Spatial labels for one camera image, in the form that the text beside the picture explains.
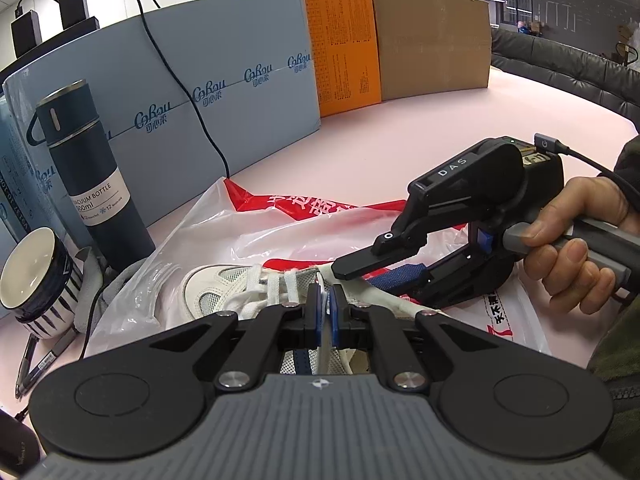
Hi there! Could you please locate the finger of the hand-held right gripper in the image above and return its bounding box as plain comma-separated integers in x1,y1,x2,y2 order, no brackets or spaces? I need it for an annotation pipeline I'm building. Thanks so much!
371,254,483,309
331,226,427,282

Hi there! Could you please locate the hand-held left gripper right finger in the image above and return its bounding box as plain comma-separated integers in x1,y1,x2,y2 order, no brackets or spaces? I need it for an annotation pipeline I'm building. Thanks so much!
327,284,501,392

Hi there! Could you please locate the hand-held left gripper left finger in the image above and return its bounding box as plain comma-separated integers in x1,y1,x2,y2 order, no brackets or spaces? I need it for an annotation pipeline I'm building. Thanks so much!
107,284,328,392

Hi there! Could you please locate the person's right forearm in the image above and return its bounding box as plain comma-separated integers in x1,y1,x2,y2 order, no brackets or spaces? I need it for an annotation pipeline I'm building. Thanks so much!
612,134,640,231

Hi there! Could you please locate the person's right hand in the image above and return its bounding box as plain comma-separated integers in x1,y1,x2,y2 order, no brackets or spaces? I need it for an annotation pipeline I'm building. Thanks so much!
520,175,631,313

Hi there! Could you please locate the red and white plastic bag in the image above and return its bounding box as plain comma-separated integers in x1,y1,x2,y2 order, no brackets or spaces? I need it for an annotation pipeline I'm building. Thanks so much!
85,175,551,361

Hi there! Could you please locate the black sofa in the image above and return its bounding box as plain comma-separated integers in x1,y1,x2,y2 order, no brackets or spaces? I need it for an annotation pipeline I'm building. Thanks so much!
489,26,640,131

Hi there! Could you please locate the brown cardboard box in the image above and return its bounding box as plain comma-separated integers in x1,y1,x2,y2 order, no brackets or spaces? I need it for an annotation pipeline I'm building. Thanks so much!
371,0,493,103

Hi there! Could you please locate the large light blue cardboard box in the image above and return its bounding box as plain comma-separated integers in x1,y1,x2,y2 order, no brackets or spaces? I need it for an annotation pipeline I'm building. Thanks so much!
2,0,322,261

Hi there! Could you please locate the orange cardboard box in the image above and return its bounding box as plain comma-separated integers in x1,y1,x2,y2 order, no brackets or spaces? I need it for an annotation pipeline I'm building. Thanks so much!
302,0,383,118

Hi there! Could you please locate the grey cloth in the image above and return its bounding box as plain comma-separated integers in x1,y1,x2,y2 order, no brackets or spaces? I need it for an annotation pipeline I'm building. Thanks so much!
75,247,151,341

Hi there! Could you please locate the dark blue vacuum bottle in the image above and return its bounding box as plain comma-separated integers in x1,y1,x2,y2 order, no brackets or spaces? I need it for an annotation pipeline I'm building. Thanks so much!
26,80,157,273

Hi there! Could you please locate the person's dark green jacket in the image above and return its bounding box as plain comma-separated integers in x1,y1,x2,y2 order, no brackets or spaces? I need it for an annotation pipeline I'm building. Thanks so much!
587,305,640,480

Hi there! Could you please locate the striped ceramic bowl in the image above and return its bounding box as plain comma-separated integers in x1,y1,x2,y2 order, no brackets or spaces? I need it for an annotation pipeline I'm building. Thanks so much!
12,260,88,341

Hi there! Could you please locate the black pen with white label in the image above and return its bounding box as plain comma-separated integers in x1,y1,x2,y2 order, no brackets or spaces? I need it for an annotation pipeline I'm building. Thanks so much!
22,330,76,393

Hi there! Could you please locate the dark blue ceramic bowl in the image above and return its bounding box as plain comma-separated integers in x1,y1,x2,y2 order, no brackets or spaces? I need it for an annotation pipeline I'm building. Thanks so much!
0,226,76,321

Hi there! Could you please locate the black marker pen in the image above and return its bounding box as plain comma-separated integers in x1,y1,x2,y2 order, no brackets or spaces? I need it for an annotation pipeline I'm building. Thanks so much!
15,332,38,398

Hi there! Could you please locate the light blue box with label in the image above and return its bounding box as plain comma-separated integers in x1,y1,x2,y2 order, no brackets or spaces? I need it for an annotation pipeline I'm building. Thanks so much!
0,92,56,318

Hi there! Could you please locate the black thermos bottle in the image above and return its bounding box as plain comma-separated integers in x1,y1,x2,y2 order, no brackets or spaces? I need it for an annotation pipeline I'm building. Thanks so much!
0,407,41,480

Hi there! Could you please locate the black power adapter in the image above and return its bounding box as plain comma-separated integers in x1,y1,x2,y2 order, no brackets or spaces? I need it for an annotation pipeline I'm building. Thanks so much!
11,9,42,58
57,0,101,31

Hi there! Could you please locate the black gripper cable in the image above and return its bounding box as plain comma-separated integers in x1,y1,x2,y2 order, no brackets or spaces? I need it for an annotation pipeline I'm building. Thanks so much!
534,131,623,178

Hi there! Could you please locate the black hanging cable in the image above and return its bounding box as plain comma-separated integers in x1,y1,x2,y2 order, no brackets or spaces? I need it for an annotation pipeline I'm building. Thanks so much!
65,0,231,181

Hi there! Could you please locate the black charging cable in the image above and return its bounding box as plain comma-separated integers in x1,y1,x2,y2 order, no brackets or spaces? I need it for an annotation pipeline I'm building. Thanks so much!
12,255,126,423

